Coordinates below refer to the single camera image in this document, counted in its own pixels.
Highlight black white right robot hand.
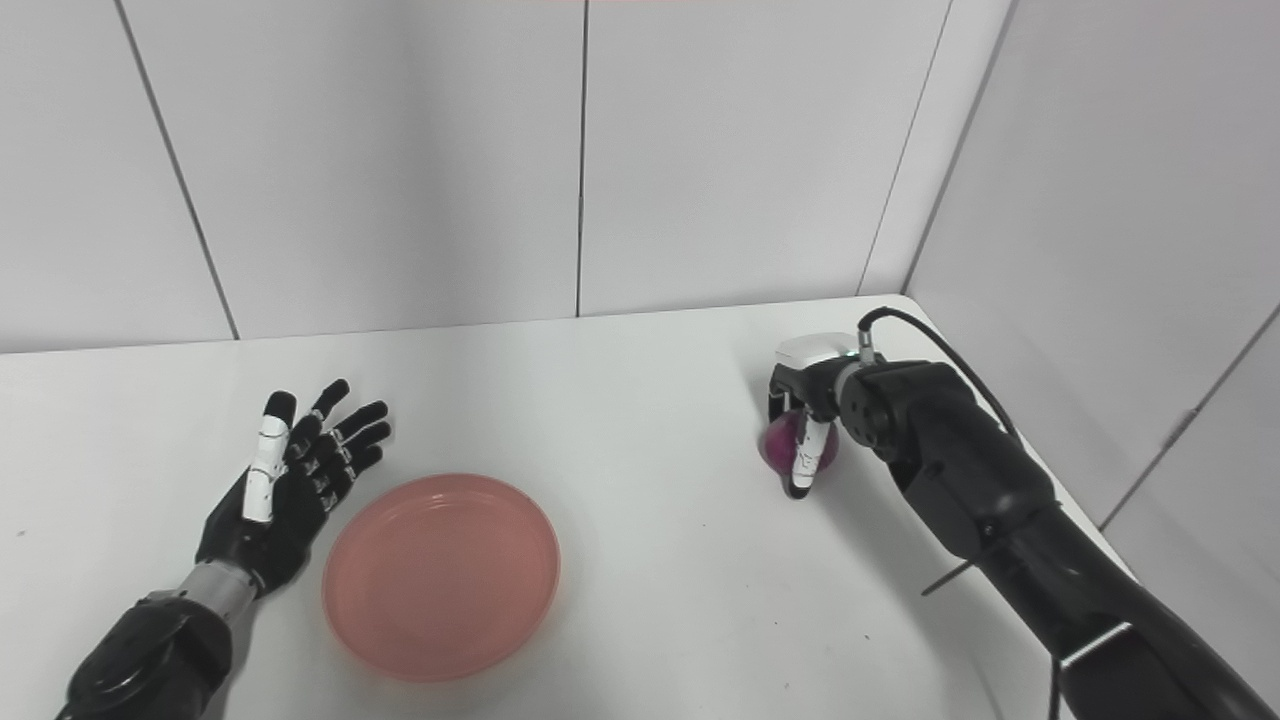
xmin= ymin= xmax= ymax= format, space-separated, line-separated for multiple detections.
xmin=766 ymin=332 xmax=861 ymax=501

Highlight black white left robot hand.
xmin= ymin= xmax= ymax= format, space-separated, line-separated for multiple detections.
xmin=195 ymin=378 xmax=392 ymax=598

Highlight purple red onion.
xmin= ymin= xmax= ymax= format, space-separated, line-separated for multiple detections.
xmin=763 ymin=408 xmax=840 ymax=477

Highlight pink round plate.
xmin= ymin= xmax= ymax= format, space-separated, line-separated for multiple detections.
xmin=322 ymin=473 xmax=562 ymax=684

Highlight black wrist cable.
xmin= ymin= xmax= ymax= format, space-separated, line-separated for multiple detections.
xmin=857 ymin=306 xmax=1021 ymax=441

